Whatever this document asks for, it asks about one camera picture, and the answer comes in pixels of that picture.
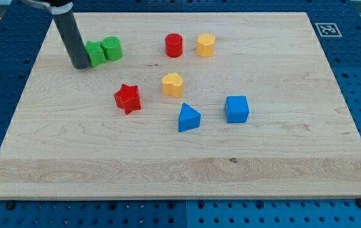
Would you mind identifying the red star block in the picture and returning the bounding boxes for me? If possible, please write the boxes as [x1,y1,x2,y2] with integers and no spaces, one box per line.
[114,84,141,115]

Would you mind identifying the green star block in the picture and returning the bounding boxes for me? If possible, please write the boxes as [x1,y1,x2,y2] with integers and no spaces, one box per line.
[85,41,106,68]

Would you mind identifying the blue triangle block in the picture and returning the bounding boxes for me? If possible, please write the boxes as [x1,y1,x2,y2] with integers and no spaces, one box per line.
[178,103,201,132]

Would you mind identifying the light wooden board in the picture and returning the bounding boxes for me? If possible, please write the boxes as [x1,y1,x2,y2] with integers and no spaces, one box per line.
[0,12,361,200]

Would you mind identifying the yellow heart block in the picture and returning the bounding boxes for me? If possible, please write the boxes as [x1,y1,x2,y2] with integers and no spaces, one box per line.
[161,72,183,98]

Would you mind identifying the blue cube block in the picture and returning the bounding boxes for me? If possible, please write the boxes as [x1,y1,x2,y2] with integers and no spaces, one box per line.
[224,96,250,124]

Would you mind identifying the red cylinder block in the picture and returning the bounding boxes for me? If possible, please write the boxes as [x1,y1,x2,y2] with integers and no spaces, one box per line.
[165,33,183,58]

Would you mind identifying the yellow hexagon block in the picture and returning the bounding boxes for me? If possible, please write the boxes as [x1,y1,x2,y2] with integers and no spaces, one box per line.
[196,34,215,58]

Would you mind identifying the green cylinder block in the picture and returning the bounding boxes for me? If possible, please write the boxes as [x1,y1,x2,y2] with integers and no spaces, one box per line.
[101,36,123,61]

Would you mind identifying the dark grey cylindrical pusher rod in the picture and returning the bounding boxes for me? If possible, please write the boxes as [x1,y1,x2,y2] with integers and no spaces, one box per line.
[49,0,90,69]

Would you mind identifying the white fiducial marker tag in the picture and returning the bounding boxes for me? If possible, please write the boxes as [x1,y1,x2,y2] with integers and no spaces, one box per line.
[315,22,342,37]

